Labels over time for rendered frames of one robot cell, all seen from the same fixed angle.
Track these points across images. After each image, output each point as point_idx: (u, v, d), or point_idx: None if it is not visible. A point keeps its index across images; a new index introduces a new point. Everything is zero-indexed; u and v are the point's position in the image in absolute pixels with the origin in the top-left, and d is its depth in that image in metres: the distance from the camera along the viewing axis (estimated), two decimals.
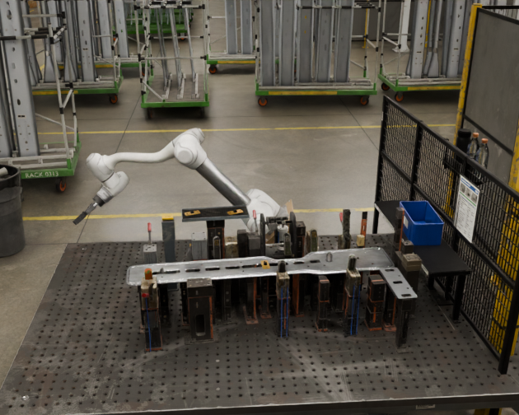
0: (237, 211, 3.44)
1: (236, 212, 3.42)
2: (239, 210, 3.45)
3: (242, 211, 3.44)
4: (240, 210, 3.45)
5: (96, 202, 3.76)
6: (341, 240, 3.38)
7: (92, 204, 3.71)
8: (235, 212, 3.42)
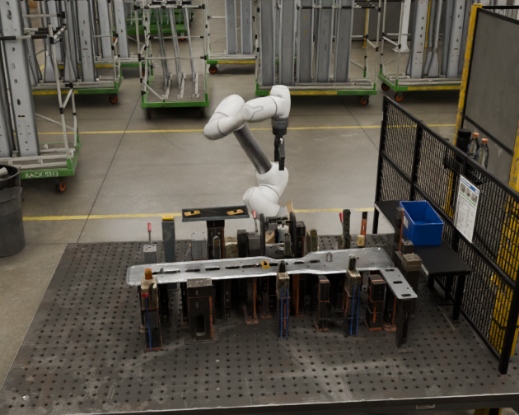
0: (237, 211, 3.44)
1: (236, 212, 3.42)
2: (239, 210, 3.45)
3: (242, 211, 3.44)
4: (240, 210, 3.45)
5: (280, 136, 3.17)
6: (341, 240, 3.38)
7: (280, 144, 3.15)
8: (235, 212, 3.42)
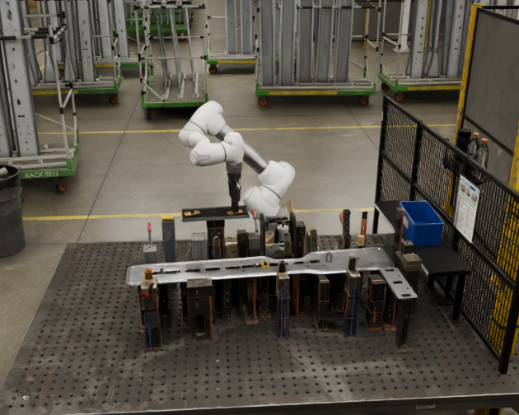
0: (237, 211, 3.44)
1: (236, 212, 3.42)
2: (239, 210, 3.45)
3: (242, 211, 3.44)
4: (240, 210, 3.45)
5: (236, 179, 3.31)
6: (341, 240, 3.38)
7: (236, 190, 3.32)
8: (235, 212, 3.42)
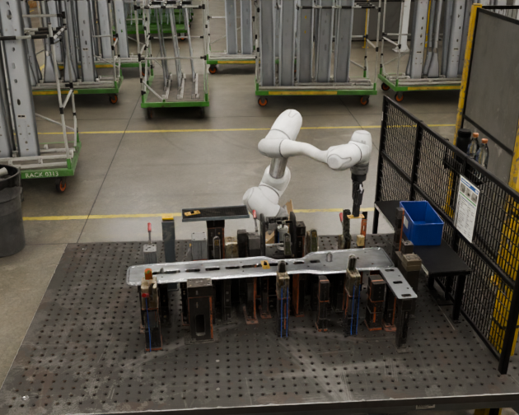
0: (358, 216, 3.19)
1: (356, 216, 3.17)
2: (360, 215, 3.19)
3: (363, 216, 3.18)
4: (362, 215, 3.19)
5: (360, 182, 3.06)
6: (341, 240, 3.38)
7: (358, 193, 3.07)
8: (355, 216, 3.17)
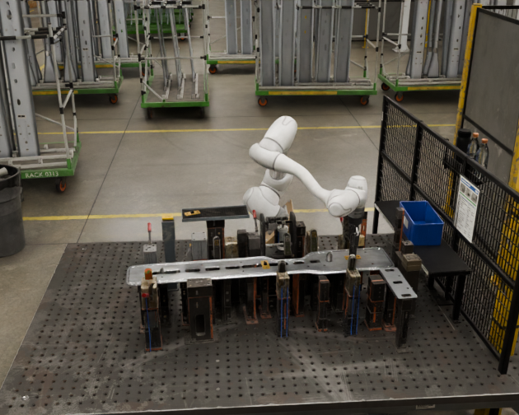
0: (355, 256, 3.28)
1: None
2: (357, 255, 3.29)
3: (360, 257, 3.27)
4: (358, 256, 3.29)
5: (356, 225, 3.16)
6: (341, 240, 3.38)
7: (355, 235, 3.16)
8: None
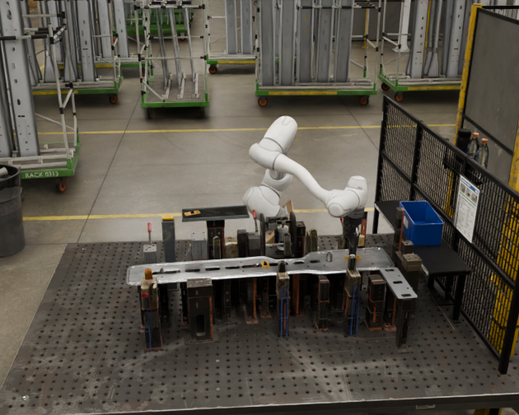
0: (355, 256, 3.28)
1: None
2: (357, 256, 3.29)
3: (360, 257, 3.27)
4: (357, 256, 3.29)
5: (356, 226, 3.16)
6: (341, 240, 3.38)
7: (355, 236, 3.17)
8: None
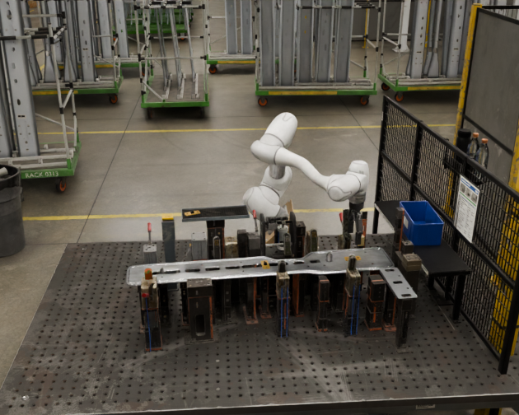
0: (355, 257, 3.29)
1: None
2: (357, 257, 3.29)
3: (360, 258, 3.28)
4: (358, 257, 3.29)
5: (357, 210, 3.13)
6: (341, 240, 3.38)
7: (357, 219, 3.11)
8: None
